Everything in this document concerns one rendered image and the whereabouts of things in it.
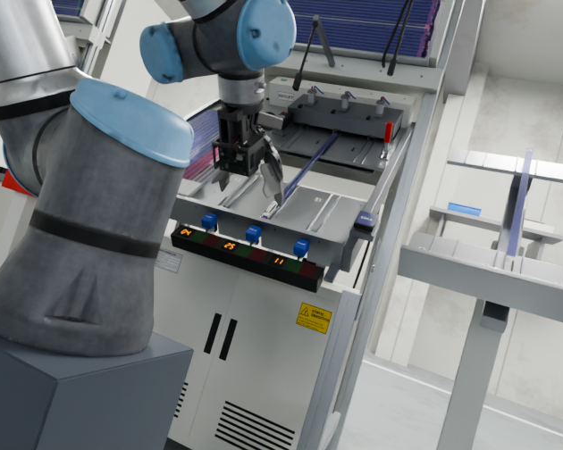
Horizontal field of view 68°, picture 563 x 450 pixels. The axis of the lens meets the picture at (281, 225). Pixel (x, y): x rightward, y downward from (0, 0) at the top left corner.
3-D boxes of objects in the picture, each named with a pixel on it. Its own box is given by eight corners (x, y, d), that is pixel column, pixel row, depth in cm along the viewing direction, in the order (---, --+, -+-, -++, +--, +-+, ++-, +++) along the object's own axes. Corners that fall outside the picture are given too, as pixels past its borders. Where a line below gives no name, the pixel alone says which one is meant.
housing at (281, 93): (403, 145, 137) (411, 104, 129) (269, 120, 153) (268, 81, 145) (407, 137, 143) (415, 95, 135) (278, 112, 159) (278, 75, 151)
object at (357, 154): (382, 184, 115) (386, 168, 112) (183, 139, 137) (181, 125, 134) (406, 137, 139) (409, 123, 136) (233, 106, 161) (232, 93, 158)
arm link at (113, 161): (57, 221, 32) (113, 55, 33) (11, 199, 41) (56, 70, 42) (186, 252, 40) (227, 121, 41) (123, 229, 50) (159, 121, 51)
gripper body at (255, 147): (213, 171, 74) (205, 105, 67) (237, 152, 81) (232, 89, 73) (251, 181, 72) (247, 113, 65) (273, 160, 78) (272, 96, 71)
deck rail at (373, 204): (348, 273, 87) (352, 250, 83) (340, 270, 87) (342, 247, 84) (412, 139, 139) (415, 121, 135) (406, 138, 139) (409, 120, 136)
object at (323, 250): (340, 270, 87) (343, 244, 83) (97, 197, 109) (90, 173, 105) (341, 267, 88) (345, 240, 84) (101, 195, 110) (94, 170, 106)
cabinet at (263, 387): (291, 529, 108) (357, 297, 112) (87, 419, 131) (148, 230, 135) (335, 443, 169) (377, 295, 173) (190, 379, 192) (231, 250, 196)
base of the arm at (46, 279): (59, 369, 30) (104, 236, 30) (-68, 302, 35) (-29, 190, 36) (177, 345, 44) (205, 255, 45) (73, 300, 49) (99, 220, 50)
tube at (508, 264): (508, 292, 68) (510, 286, 67) (499, 290, 68) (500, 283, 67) (532, 153, 102) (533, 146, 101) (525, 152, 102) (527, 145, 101)
